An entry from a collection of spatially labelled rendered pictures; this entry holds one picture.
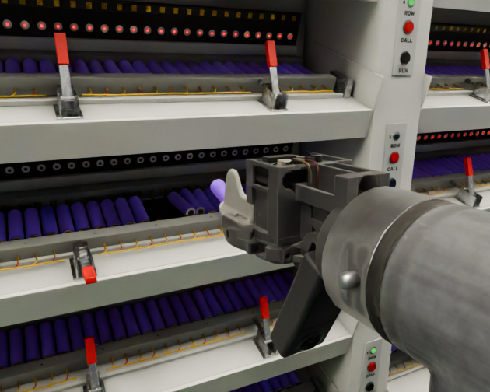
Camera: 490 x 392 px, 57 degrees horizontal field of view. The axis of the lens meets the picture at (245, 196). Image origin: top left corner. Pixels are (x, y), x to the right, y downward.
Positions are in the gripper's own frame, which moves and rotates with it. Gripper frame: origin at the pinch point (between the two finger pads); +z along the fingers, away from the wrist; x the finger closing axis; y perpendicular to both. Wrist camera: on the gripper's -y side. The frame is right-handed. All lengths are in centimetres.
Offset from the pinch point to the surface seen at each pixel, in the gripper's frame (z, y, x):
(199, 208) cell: 19.6, -4.6, -3.0
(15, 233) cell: 20.1, -4.7, 21.8
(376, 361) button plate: 12, -36, -33
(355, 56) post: 14.9, 17.5, -27.9
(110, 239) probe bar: 16.6, -6.3, 10.8
